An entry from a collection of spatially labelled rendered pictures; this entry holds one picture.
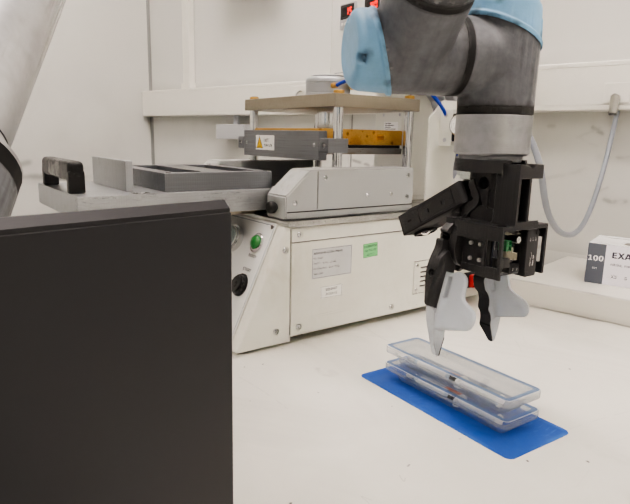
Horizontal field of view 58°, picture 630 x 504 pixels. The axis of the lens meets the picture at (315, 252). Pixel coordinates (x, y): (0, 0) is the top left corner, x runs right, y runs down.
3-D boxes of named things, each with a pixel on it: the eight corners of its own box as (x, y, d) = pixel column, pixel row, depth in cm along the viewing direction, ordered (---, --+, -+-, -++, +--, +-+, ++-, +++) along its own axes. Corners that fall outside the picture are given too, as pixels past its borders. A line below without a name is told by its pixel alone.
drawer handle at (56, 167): (57, 184, 83) (55, 156, 82) (86, 193, 71) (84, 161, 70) (42, 184, 82) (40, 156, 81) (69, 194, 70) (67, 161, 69)
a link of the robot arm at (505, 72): (442, 3, 58) (517, 9, 60) (435, 114, 60) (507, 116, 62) (482, -16, 50) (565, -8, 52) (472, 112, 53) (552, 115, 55)
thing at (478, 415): (383, 377, 72) (383, 361, 71) (415, 368, 75) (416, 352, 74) (504, 444, 57) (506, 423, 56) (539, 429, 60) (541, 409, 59)
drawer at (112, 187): (217, 198, 103) (217, 155, 101) (285, 213, 85) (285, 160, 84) (39, 208, 85) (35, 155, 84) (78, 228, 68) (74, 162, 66)
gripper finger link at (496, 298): (524, 354, 62) (512, 281, 59) (481, 337, 67) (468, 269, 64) (541, 340, 64) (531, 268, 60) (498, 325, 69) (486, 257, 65)
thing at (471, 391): (384, 361, 71) (384, 344, 71) (416, 352, 74) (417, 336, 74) (506, 423, 56) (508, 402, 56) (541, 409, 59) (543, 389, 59)
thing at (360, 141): (328, 150, 114) (330, 101, 113) (408, 154, 97) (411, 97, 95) (254, 150, 104) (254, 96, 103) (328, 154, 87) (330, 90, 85)
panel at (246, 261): (150, 298, 102) (189, 202, 104) (229, 349, 79) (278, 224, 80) (140, 295, 101) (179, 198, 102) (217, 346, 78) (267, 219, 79)
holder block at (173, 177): (211, 178, 100) (211, 163, 99) (272, 188, 84) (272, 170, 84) (116, 180, 90) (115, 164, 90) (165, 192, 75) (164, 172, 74)
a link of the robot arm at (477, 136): (440, 114, 59) (492, 117, 63) (437, 159, 59) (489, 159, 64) (500, 113, 52) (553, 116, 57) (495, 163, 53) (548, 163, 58)
